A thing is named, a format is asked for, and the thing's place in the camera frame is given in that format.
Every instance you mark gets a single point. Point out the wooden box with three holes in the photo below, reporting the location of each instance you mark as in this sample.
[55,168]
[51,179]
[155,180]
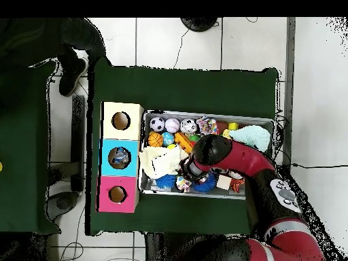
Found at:
[106,163]

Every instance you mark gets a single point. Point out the black round stand base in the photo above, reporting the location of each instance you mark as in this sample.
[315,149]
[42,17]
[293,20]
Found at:
[199,23]

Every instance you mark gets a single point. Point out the globe print ball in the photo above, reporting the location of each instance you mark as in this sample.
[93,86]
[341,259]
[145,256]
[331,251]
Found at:
[168,138]

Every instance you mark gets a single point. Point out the shallow clear mesh bin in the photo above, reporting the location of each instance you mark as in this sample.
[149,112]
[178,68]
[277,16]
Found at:
[142,187]

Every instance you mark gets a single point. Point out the colourful patterned cloth pouch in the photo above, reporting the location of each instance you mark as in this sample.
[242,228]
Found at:
[207,125]

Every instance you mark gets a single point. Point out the small soccer ball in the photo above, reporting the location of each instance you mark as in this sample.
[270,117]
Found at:
[157,124]

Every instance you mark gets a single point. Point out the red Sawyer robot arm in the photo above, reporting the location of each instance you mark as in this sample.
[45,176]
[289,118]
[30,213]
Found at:
[244,160]

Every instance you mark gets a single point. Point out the small orange basketball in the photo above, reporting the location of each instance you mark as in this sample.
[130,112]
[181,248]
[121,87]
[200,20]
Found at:
[155,140]

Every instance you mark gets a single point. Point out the person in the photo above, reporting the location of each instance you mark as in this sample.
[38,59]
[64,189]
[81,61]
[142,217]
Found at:
[32,41]

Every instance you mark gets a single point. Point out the small baseball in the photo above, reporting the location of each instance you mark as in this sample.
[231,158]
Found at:
[172,125]

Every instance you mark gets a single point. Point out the dark green table cloth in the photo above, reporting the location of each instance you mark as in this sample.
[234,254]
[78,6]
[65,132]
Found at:
[185,87]

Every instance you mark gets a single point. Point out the green covered side table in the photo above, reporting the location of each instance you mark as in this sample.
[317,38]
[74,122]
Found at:
[22,163]

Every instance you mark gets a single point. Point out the clear plastic packet blue label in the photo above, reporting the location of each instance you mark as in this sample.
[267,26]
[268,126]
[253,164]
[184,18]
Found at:
[116,161]

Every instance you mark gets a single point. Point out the blue spiky ball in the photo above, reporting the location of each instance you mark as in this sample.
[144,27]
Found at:
[206,186]
[166,182]

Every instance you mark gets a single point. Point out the colourful spotted plush toy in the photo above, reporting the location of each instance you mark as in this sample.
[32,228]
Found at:
[183,185]

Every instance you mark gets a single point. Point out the cream waffle cloth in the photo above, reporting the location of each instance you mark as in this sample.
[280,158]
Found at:
[160,160]

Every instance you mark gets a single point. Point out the mint green cloth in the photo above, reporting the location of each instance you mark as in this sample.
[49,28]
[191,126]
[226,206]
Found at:
[254,136]

